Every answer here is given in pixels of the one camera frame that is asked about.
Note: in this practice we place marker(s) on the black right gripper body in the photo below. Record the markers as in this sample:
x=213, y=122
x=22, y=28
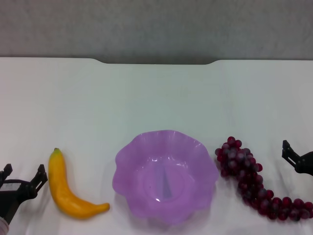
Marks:
x=306, y=164

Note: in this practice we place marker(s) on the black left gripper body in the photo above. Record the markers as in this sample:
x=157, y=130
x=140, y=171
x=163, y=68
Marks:
x=14, y=191

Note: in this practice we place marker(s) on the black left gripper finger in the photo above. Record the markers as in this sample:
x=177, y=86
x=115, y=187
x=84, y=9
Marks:
x=39, y=178
x=6, y=170

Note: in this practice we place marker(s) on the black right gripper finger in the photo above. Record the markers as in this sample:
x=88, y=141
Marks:
x=291, y=154

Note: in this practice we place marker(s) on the yellow plastic banana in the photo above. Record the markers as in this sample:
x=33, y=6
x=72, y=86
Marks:
x=61, y=193

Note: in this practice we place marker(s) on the dark red grape bunch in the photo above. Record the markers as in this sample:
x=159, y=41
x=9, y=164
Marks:
x=244, y=161

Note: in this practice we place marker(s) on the purple wavy plastic bowl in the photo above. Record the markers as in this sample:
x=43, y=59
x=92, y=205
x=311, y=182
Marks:
x=151, y=171

